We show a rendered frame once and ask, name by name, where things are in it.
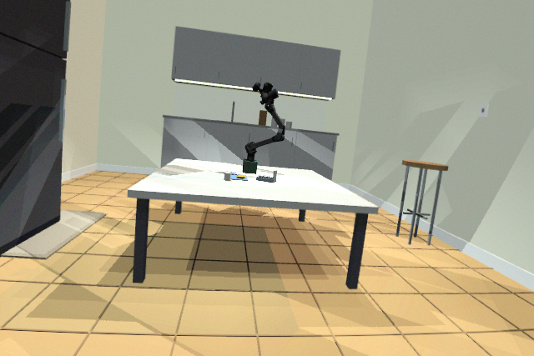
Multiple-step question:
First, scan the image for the light blue square mat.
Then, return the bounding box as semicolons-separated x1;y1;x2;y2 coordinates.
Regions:
231;175;248;181

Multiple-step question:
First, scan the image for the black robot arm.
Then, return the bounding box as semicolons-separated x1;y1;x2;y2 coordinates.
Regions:
245;83;285;162

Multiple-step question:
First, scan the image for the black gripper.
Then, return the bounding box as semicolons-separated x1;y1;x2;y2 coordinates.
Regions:
252;82;269;96

